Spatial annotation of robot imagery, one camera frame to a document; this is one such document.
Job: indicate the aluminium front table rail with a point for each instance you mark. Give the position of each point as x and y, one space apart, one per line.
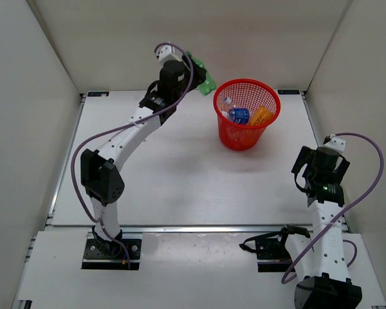
201 229

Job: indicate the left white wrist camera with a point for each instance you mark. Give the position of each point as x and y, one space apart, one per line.
166 53

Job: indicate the dark corner label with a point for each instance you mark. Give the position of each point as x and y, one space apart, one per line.
98 94
288 92

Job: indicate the right dark corner label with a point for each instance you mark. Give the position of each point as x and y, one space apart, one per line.
288 92

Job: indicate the green plastic bottle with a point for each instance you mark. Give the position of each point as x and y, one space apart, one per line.
202 81

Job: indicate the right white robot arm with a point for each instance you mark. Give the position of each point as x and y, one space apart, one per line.
323 278

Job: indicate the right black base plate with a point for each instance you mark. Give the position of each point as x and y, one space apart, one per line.
270 250

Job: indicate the blue label clear bottle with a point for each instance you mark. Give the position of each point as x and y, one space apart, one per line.
239 116

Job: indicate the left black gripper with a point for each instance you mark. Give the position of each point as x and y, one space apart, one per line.
199 77

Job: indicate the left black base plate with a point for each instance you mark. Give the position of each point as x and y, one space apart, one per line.
100 257

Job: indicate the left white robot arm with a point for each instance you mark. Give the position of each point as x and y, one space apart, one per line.
100 169

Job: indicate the red mesh plastic bin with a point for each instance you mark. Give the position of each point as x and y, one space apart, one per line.
249 94

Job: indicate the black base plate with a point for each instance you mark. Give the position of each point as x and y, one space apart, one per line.
100 257
270 250

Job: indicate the left dark corner label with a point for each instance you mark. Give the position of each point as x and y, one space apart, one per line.
98 94

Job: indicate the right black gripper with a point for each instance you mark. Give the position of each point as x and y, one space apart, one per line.
304 158

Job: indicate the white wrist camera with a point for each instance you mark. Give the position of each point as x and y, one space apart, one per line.
166 53
335 143

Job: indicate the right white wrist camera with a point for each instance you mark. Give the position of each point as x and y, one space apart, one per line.
335 143

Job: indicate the orange juice bottle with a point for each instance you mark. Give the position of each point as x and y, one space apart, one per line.
260 116
248 137

